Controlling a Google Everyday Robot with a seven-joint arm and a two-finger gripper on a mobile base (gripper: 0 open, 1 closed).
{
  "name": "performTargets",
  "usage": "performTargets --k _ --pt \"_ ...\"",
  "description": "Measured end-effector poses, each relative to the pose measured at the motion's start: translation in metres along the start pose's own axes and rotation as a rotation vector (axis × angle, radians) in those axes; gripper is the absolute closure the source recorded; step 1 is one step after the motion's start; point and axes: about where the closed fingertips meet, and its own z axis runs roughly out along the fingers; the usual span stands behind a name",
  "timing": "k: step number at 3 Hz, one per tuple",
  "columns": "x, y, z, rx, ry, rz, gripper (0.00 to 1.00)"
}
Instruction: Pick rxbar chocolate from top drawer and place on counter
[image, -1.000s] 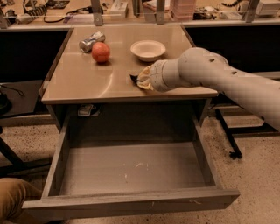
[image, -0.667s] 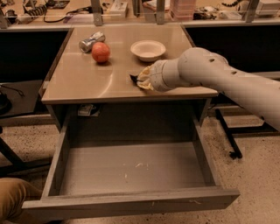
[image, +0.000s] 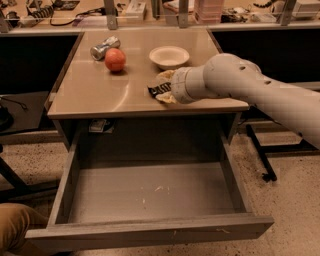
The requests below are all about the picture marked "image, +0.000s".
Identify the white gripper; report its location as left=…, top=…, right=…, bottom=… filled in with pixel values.
left=155, top=66, right=206, bottom=104

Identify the black rxbar chocolate wrapper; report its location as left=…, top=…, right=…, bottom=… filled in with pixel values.
left=148, top=83, right=171, bottom=99

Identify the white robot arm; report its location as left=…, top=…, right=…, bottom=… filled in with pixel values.
left=156, top=53, right=320, bottom=148

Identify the beige counter cabinet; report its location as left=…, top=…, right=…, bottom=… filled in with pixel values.
left=48, top=27, right=248, bottom=146

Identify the grey open drawer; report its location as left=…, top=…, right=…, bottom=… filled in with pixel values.
left=27, top=131, right=274, bottom=252

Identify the white bowl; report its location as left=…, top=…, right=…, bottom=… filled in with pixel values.
left=149, top=46, right=190, bottom=70

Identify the red apple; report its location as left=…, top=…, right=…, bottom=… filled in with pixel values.
left=104, top=48, right=126, bottom=72

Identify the silver soda can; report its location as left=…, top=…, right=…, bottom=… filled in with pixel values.
left=90, top=36, right=121, bottom=61

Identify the white label tag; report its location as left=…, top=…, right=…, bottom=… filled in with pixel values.
left=89, top=119, right=107, bottom=133

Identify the white carton box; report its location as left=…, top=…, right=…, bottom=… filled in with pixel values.
left=125, top=0, right=146, bottom=21

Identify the pink stacked box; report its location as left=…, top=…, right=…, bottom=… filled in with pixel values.
left=193, top=0, right=224, bottom=24

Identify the black table leg stand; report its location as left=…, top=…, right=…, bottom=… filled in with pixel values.
left=246, top=125, right=277, bottom=182

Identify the person's tan trouser leg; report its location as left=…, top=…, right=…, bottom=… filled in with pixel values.
left=0, top=203, right=49, bottom=256

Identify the black coiled cable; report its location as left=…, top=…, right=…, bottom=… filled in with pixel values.
left=26, top=4, right=55, bottom=21

